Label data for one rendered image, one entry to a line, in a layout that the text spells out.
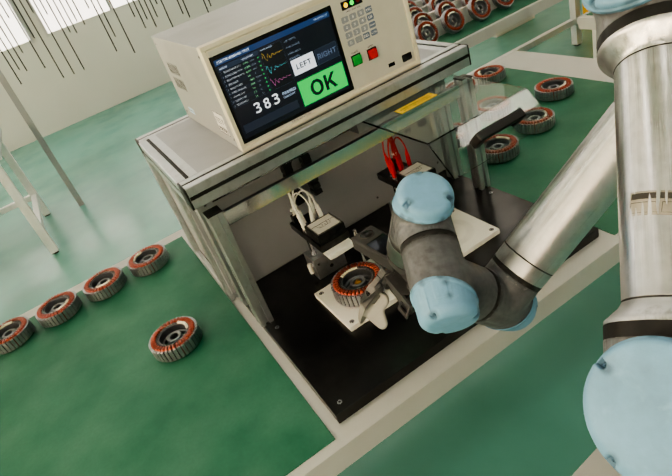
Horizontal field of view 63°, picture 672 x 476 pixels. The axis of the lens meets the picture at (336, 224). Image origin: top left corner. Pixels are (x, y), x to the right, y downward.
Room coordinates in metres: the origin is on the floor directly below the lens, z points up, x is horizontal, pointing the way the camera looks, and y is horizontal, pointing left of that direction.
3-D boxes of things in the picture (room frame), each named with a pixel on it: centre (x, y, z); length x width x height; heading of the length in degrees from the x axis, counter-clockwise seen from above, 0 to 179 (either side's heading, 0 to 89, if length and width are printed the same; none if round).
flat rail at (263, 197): (1.04, -0.08, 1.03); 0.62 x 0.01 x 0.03; 111
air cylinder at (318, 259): (1.04, 0.05, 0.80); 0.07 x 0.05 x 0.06; 111
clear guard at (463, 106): (1.01, -0.27, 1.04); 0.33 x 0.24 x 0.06; 21
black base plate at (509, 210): (0.96, -0.11, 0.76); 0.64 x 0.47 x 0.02; 111
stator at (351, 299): (0.90, 0.00, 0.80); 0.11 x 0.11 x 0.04
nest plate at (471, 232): (0.99, -0.23, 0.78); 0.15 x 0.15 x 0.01; 21
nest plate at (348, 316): (0.90, 0.00, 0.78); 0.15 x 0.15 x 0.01; 21
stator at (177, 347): (0.98, 0.42, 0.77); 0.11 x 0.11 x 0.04
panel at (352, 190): (1.18, -0.03, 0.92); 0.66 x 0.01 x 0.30; 111
